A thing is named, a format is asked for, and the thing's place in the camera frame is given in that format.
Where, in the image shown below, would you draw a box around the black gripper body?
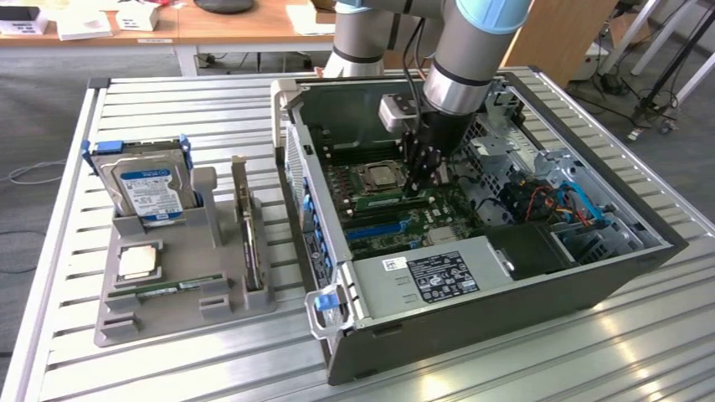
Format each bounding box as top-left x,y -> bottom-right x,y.
416,106 -> 478,159

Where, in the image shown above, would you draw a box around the green RAM stick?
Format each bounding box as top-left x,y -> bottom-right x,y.
107,274 -> 225,301
353,188 -> 438,212

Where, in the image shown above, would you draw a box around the installed silver CPU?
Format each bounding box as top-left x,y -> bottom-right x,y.
370,167 -> 399,188

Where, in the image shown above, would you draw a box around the silver CPU in socket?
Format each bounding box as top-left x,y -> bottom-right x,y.
356,161 -> 407,196

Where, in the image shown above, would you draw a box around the silver metal drive cage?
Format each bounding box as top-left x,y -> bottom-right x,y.
460,90 -> 554,221

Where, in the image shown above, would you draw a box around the green motherboard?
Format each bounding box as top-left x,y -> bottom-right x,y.
312,140 -> 488,261

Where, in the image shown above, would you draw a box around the silver finned heatsink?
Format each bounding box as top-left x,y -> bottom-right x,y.
427,228 -> 464,248

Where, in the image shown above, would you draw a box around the blue expansion slot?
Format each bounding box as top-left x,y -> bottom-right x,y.
344,220 -> 408,240

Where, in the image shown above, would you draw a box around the white device box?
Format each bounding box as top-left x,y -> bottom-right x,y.
568,41 -> 610,83

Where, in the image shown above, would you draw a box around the wooden cabinet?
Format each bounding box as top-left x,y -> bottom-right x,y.
499,0 -> 636,87

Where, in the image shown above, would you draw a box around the grey power supply unit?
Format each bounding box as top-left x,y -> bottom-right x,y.
347,236 -> 516,326

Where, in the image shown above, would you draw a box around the black power adapter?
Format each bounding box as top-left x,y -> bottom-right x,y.
595,71 -> 628,96

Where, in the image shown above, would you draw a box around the metal disk bay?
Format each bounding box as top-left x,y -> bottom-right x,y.
550,219 -> 650,265

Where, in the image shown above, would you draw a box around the graphics card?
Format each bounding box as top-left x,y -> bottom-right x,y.
229,154 -> 268,293

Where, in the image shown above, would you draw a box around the white paper sheets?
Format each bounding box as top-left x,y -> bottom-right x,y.
285,3 -> 336,37

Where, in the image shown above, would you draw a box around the blue case release latch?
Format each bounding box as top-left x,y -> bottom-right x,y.
311,293 -> 341,313

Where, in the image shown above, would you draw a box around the black wheeled stand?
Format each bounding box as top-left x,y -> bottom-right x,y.
628,12 -> 715,143

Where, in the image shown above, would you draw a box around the open black PC case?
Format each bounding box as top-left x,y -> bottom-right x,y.
269,64 -> 690,387

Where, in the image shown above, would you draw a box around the wooden desk white legs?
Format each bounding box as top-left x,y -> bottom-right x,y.
175,0 -> 492,79

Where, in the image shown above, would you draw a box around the grey parts rack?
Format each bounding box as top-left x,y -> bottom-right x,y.
93,165 -> 279,348

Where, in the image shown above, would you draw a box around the hard disk in blue caddy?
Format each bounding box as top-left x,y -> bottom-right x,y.
80,134 -> 193,229

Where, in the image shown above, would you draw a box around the dark round object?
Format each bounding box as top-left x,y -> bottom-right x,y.
193,0 -> 259,15

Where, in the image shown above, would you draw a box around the spare silver CPU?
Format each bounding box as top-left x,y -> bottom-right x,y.
116,245 -> 163,281

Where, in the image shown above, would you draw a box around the wooden desk with boxes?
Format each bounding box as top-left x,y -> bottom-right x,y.
0,6 -> 181,58

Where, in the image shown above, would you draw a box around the white cardboard box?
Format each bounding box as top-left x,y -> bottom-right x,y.
113,4 -> 161,32

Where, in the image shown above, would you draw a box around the black and white box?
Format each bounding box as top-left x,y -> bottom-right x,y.
0,6 -> 47,35

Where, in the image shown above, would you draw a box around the black camera cable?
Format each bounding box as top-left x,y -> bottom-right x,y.
402,16 -> 430,126

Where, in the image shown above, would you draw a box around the red wire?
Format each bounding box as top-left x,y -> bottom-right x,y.
528,186 -> 560,213

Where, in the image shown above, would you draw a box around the blue disk wire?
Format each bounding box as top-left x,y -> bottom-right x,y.
556,179 -> 611,230

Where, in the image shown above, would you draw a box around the white metal table frame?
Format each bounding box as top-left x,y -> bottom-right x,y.
611,0 -> 715,100

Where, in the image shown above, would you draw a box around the white floor cable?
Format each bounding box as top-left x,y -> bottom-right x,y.
8,161 -> 68,185

